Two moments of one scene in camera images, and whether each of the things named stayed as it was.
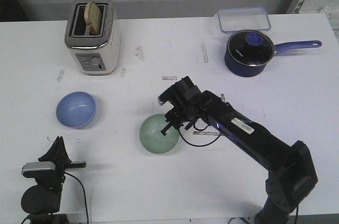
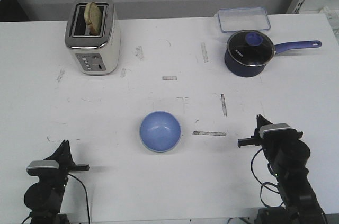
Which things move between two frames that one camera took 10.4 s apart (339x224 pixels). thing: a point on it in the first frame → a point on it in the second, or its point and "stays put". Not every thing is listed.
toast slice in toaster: [92, 16] stays put
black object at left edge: [10, 9] stays put
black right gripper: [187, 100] → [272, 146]
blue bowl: [76, 109] → [160, 131]
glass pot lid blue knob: [250, 47] stays put
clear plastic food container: [244, 18] stays put
